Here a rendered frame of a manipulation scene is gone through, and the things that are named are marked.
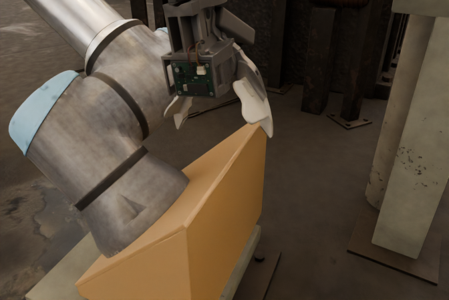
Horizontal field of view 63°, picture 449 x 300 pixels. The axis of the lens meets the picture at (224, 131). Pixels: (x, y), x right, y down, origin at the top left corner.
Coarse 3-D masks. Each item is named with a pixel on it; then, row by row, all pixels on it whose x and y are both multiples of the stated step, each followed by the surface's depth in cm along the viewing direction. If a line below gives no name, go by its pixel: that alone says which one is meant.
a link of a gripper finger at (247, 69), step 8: (240, 56) 48; (240, 64) 48; (248, 64) 47; (240, 72) 48; (248, 72) 48; (256, 72) 48; (248, 80) 48; (256, 80) 48; (256, 88) 48; (264, 88) 49; (264, 96) 49
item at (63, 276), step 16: (256, 224) 77; (256, 240) 75; (80, 256) 70; (96, 256) 70; (240, 256) 70; (64, 272) 67; (80, 272) 67; (240, 272) 68; (48, 288) 64; (64, 288) 64; (224, 288) 64
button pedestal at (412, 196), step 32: (416, 0) 60; (448, 0) 58; (448, 32) 60; (448, 64) 62; (416, 96) 67; (448, 96) 65; (416, 128) 70; (448, 128) 67; (416, 160) 73; (448, 160) 70; (416, 192) 76; (384, 224) 83; (416, 224) 79; (384, 256) 84; (416, 256) 83
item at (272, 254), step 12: (264, 252) 83; (276, 252) 83; (252, 264) 81; (264, 264) 81; (276, 264) 81; (252, 276) 78; (264, 276) 78; (240, 288) 75; (252, 288) 75; (264, 288) 75
